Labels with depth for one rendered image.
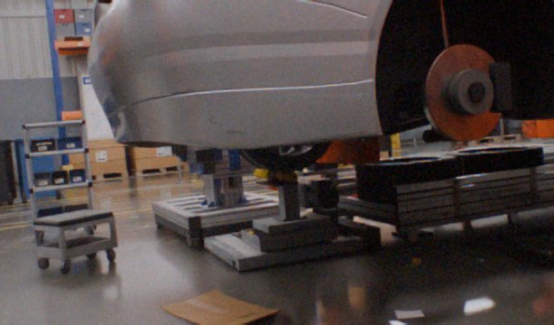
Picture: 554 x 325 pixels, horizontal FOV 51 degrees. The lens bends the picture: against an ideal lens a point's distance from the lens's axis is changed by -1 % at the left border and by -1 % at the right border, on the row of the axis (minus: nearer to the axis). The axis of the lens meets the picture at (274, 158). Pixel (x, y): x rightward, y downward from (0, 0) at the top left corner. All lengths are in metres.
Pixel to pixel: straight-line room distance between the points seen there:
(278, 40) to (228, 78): 0.17
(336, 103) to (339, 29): 0.21
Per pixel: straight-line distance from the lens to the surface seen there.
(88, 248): 3.94
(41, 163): 9.38
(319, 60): 1.64
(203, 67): 1.56
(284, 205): 3.56
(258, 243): 3.41
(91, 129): 9.63
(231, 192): 4.45
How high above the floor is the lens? 0.79
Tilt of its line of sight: 3 degrees down
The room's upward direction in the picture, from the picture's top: 5 degrees counter-clockwise
